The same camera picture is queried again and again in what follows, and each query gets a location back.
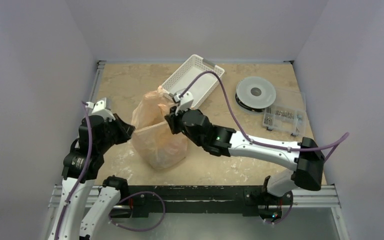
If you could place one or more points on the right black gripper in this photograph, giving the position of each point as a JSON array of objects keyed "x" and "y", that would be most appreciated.
[{"x": 176, "y": 122}]

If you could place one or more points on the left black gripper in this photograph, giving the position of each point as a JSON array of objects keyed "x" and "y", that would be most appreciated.
[{"x": 126, "y": 130}]

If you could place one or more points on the orange plastic bag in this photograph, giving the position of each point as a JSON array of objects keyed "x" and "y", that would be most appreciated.
[{"x": 152, "y": 138}]

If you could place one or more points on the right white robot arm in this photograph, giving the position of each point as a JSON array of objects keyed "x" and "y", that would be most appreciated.
[{"x": 302, "y": 162}]

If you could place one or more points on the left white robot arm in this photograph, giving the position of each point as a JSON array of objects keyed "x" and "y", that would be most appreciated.
[{"x": 80, "y": 170}]

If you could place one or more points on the filament spool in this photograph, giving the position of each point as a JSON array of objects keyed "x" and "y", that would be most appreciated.
[{"x": 255, "y": 94}]

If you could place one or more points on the clear screw organizer box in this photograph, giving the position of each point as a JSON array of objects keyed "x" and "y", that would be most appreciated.
[{"x": 287, "y": 113}]

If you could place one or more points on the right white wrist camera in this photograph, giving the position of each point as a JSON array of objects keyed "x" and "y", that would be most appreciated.
[{"x": 182, "y": 102}]

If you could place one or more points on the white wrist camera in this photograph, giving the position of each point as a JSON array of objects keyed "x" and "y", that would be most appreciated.
[
  {"x": 182, "y": 102},
  {"x": 100, "y": 108}
]

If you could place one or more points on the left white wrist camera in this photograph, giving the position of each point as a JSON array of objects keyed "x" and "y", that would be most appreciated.
[{"x": 100, "y": 108}]

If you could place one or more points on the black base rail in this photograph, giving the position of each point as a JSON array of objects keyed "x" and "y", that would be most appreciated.
[{"x": 245, "y": 200}]

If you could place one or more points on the aluminium frame rail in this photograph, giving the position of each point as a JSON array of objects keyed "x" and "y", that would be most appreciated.
[{"x": 194, "y": 76}]

